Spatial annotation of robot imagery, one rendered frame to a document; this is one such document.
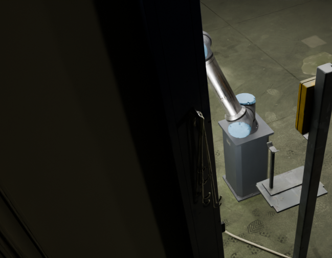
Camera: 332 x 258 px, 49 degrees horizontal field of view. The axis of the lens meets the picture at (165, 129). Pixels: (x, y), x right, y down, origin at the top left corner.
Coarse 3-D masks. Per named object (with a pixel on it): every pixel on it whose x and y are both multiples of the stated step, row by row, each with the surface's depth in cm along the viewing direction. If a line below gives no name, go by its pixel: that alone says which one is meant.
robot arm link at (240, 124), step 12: (204, 36) 219; (216, 72) 222; (216, 84) 226; (228, 84) 230; (216, 96) 234; (228, 96) 231; (228, 108) 235; (240, 108) 238; (228, 120) 241; (240, 120) 238; (252, 120) 246; (240, 132) 241
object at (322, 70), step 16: (320, 80) 141; (320, 96) 145; (320, 112) 149; (320, 128) 154; (320, 144) 161; (320, 160) 168; (304, 176) 179; (320, 176) 176; (304, 192) 185; (304, 208) 190; (304, 224) 198; (304, 240) 209; (304, 256) 221
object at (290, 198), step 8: (296, 168) 214; (256, 184) 210; (320, 184) 202; (264, 192) 204; (280, 192) 202; (288, 192) 202; (296, 192) 201; (320, 192) 198; (272, 200) 199; (280, 200) 198; (288, 200) 198; (296, 200) 197; (280, 208) 194; (288, 208) 195
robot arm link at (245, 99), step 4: (236, 96) 257; (240, 96) 256; (244, 96) 255; (248, 96) 255; (252, 96) 254; (240, 100) 252; (244, 100) 251; (248, 100) 250; (252, 100) 250; (240, 104) 250; (244, 104) 249; (248, 104) 249; (252, 104) 251; (248, 108) 248; (252, 108) 251; (252, 112) 249
